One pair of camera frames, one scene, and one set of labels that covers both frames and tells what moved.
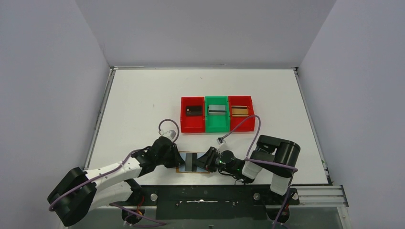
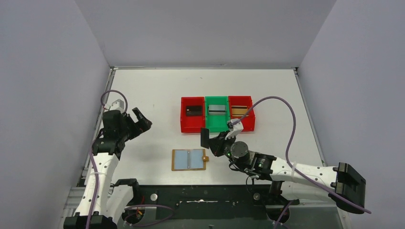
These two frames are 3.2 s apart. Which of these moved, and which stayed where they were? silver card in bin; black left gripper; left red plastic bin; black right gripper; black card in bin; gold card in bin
Moved: black left gripper; black right gripper
Stayed: left red plastic bin; silver card in bin; black card in bin; gold card in bin
